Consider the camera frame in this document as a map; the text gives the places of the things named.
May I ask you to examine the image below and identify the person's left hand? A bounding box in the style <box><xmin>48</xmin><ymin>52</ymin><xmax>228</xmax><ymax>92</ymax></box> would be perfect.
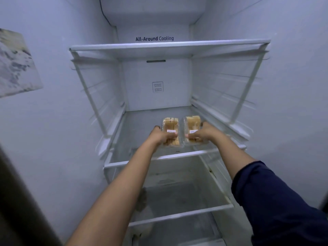
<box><xmin>147</xmin><ymin>125</ymin><xmax>179</xmax><ymax>153</ymax></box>

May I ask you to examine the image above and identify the grey mottled panel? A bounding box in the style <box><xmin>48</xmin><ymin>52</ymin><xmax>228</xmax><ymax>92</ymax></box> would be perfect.
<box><xmin>0</xmin><ymin>28</ymin><xmax>44</xmax><ymax>99</ymax></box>

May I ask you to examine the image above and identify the dark blue shirt sleeve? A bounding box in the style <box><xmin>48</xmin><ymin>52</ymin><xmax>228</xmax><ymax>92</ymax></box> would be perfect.
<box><xmin>231</xmin><ymin>161</ymin><xmax>328</xmax><ymax>246</ymax></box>

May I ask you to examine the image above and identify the silver refrigerator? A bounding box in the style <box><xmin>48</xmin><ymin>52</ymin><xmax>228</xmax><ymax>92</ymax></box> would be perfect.
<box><xmin>0</xmin><ymin>0</ymin><xmax>328</xmax><ymax>246</ymax></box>

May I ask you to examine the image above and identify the person's left forearm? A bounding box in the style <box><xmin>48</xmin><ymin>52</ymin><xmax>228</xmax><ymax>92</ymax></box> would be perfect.
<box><xmin>65</xmin><ymin>140</ymin><xmax>164</xmax><ymax>246</ymax></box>

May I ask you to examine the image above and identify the sliced brown bread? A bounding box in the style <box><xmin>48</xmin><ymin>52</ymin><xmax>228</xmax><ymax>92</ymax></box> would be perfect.
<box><xmin>185</xmin><ymin>115</ymin><xmax>202</xmax><ymax>144</ymax></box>
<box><xmin>164</xmin><ymin>118</ymin><xmax>180</xmax><ymax>147</ymax></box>

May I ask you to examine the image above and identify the person's right forearm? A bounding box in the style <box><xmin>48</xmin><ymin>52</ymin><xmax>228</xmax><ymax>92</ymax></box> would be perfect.
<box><xmin>209</xmin><ymin>134</ymin><xmax>258</xmax><ymax>180</ymax></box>

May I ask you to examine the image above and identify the person's right hand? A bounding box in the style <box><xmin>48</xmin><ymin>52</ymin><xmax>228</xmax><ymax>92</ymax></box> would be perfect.
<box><xmin>184</xmin><ymin>121</ymin><xmax>227</xmax><ymax>146</ymax></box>

